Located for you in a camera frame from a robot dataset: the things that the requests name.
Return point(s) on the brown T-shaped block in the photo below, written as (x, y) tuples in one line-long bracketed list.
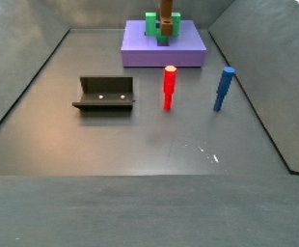
[(164, 17)]

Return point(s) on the black angle fixture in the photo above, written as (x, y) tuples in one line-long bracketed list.
[(105, 92)]

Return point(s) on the red peg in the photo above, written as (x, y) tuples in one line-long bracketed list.
[(169, 75)]

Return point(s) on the purple base block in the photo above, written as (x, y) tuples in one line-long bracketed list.
[(141, 53)]

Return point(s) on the blue peg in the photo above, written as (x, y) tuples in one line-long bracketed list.
[(225, 79)]

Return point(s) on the green U-shaped block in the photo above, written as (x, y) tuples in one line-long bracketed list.
[(155, 31)]

